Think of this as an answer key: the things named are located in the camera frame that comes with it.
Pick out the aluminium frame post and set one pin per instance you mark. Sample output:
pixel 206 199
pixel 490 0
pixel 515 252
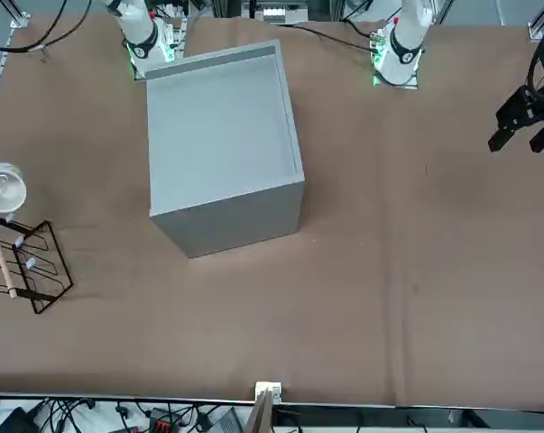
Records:
pixel 262 406

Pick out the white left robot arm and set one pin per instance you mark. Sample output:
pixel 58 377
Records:
pixel 407 36

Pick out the red black adapter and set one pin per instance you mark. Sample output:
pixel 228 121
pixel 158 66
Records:
pixel 161 421

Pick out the aluminium frame rail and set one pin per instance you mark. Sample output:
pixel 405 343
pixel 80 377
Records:
pixel 21 15
pixel 540 22

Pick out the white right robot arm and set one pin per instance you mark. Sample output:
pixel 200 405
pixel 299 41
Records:
pixel 138 27

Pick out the gray drawer cabinet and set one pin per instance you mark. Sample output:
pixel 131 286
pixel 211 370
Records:
pixel 217 126

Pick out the large black power supply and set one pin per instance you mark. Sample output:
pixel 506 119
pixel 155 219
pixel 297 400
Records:
pixel 228 421

